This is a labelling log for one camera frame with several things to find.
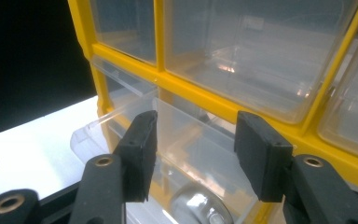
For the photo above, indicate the yellow black drawer organizer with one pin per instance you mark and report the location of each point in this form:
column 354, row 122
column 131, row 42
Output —
column 199, row 95

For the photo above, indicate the set of clear plastic drawers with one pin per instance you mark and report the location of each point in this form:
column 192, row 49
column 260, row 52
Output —
column 245, row 46

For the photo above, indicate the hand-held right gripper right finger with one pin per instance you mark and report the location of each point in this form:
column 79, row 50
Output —
column 261, row 155

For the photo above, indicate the small oval metal tin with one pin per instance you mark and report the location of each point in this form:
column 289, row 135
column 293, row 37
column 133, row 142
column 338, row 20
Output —
column 199, row 205

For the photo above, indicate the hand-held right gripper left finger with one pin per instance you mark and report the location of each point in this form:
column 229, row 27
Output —
column 136, row 155

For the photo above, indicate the clear plastic organizer drawer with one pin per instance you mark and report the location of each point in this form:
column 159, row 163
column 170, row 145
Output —
column 192, row 146

